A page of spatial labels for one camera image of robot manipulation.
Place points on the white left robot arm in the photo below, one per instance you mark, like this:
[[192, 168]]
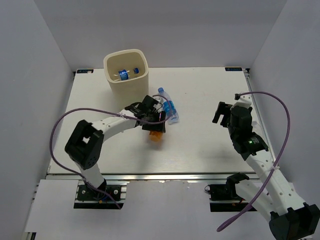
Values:
[[86, 141]]

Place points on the blue label water bottle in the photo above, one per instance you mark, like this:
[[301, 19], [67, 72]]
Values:
[[168, 106]]

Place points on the blue sticker right corner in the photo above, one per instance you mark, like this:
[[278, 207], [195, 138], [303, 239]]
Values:
[[233, 69]]

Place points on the blue sticker corner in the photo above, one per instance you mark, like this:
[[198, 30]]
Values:
[[233, 69], [84, 71]]

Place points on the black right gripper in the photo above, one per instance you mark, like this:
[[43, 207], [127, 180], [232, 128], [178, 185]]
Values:
[[224, 109]]

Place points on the blue sticker left corner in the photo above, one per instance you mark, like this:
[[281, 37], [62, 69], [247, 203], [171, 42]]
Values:
[[84, 71]]

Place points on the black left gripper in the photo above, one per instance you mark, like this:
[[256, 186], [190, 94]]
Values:
[[159, 126]]

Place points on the clear white-cap bottle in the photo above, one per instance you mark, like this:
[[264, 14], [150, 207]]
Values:
[[256, 127]]

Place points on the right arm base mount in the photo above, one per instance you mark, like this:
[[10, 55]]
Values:
[[223, 197]]

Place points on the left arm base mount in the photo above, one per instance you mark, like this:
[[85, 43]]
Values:
[[87, 198]]

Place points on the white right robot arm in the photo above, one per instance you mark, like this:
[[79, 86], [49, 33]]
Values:
[[288, 215]]

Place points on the small blue-cap bottle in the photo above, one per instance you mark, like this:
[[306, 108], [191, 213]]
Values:
[[125, 74]]

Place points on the aluminium table frame rail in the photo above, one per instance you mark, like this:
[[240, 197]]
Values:
[[154, 177]]

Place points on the orange juice bottle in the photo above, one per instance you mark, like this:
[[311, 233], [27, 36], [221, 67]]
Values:
[[155, 136]]

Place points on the cream plastic bin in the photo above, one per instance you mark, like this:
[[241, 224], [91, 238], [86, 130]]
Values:
[[129, 91]]

